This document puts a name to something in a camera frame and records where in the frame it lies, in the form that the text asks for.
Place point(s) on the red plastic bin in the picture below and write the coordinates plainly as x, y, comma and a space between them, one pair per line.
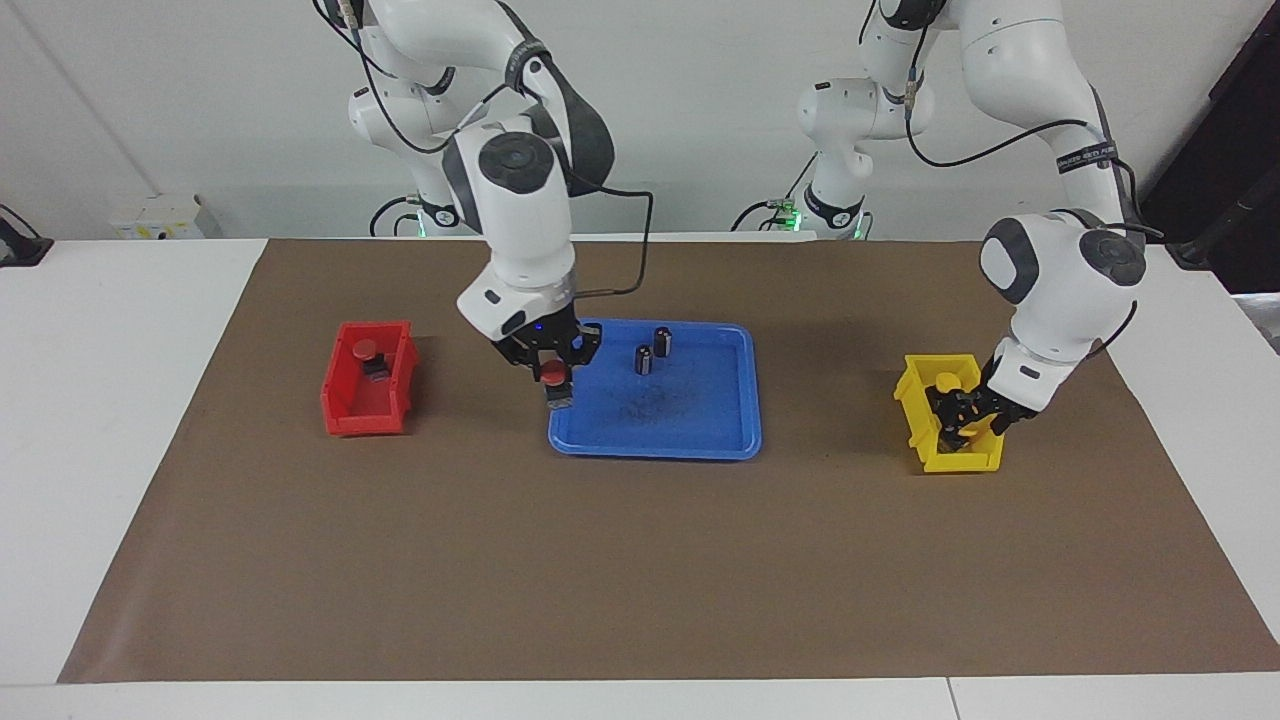
350, 410

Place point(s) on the red push button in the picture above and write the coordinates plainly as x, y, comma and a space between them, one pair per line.
366, 350
553, 375

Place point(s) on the black desk clamp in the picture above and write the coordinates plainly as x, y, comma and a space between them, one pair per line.
20, 245

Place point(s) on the yellow plastic bin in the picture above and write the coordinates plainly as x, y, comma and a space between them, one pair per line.
925, 440

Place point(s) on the white power box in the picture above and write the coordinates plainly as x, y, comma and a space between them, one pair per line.
155, 218

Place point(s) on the brown table mat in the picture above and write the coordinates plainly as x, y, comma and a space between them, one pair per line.
600, 560

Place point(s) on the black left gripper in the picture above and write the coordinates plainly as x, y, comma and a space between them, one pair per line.
1008, 412

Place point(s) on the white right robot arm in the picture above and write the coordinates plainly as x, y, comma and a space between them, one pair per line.
520, 220

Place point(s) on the black stand structure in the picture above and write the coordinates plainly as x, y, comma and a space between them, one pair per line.
1230, 150

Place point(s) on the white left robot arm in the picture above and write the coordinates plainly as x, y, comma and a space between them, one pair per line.
1050, 280

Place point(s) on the blue plastic tray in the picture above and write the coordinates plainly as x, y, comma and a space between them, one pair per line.
690, 420

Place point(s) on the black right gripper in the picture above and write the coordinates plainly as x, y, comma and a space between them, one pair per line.
550, 342

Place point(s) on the black cylinder part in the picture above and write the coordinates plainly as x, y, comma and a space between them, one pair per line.
662, 342
643, 360

